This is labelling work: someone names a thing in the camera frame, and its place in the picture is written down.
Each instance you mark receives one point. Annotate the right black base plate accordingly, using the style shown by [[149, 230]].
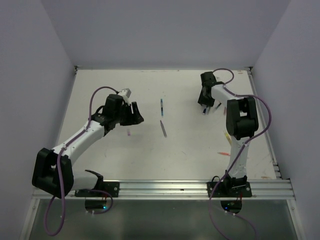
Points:
[[234, 191]]

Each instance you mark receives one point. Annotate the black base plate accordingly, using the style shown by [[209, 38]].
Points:
[[110, 187], [234, 191]]

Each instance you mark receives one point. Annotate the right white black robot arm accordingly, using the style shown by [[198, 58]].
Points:
[[241, 125]]

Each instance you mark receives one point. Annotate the aluminium rail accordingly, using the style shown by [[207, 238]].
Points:
[[264, 121], [262, 189]]

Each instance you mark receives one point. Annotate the blue gel pen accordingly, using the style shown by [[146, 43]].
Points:
[[161, 107]]

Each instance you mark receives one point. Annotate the white blue marker pen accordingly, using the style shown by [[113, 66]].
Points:
[[206, 110]]

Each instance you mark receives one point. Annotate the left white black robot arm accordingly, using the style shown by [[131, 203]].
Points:
[[53, 171]]

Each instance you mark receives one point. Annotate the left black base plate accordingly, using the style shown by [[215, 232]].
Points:
[[110, 187]]

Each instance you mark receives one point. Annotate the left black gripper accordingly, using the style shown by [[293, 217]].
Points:
[[135, 117]]

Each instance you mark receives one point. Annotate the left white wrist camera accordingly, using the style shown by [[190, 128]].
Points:
[[125, 94]]

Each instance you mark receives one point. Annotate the aluminium front rail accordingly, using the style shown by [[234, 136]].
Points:
[[262, 189]]

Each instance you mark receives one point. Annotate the purple highlighter pen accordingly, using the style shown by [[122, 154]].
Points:
[[163, 129]]

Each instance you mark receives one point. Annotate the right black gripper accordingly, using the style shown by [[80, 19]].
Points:
[[201, 100]]

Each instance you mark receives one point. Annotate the yellow highlighter pen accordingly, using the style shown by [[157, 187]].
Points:
[[228, 137]]

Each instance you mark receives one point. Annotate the aluminium right side rail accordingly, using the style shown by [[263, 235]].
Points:
[[264, 121]]

